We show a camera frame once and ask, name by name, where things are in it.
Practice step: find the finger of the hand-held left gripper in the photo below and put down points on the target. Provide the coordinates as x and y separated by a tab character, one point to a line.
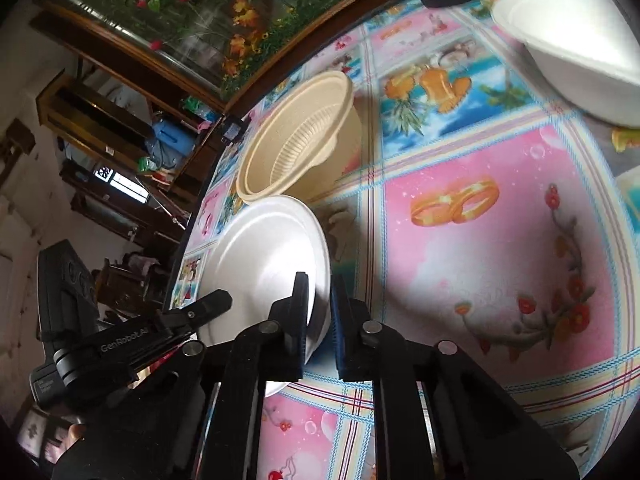
200	310

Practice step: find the green plastic bottle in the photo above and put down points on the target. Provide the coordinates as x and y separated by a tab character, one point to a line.
192	105

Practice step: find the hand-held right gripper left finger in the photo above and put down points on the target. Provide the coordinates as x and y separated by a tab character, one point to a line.
300	330

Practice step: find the tall wooden pillar frame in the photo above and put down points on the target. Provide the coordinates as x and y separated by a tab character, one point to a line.
85	105

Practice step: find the dark wooden cabinet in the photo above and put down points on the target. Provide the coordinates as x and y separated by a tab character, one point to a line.
165	90

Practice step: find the flower and bamboo glass panel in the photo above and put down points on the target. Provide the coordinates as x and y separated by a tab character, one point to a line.
200	0

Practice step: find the small black jar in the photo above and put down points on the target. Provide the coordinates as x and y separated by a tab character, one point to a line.
232	129

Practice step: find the person's left hand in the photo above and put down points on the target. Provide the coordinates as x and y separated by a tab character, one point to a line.
75	437

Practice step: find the white foam bowl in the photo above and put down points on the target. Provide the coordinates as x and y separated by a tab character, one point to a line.
265	250
575	35

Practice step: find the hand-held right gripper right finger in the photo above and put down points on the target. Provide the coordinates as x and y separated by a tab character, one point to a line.
342	330

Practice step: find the grey blue thermos bottle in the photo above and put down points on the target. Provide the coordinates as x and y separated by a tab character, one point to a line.
161	154

